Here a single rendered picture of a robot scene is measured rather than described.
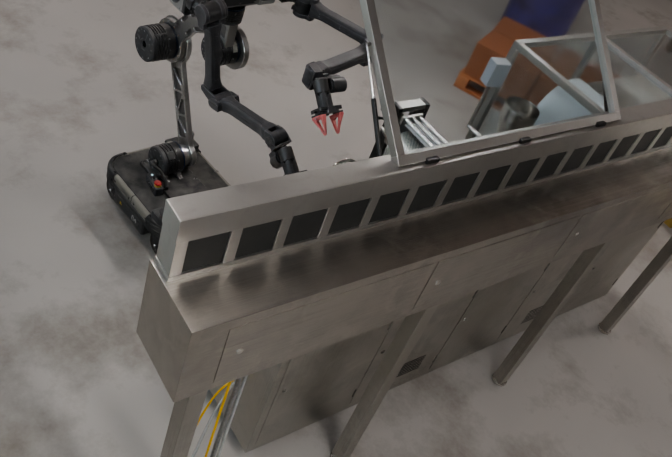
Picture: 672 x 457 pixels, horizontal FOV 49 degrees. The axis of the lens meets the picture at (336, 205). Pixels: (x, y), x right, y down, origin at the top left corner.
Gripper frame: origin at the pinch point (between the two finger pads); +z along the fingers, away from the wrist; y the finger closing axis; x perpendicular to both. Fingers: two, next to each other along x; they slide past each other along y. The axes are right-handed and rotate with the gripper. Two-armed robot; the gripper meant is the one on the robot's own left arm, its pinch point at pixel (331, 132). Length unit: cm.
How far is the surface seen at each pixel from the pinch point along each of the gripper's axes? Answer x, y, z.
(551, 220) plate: 54, -44, 48
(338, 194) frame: 57, 44, 24
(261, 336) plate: 44, 70, 56
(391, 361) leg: -2, -6, 88
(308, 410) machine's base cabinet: -50, 6, 108
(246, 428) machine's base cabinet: -56, 32, 107
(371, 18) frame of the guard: 60, 22, -23
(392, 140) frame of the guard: 58, 23, 12
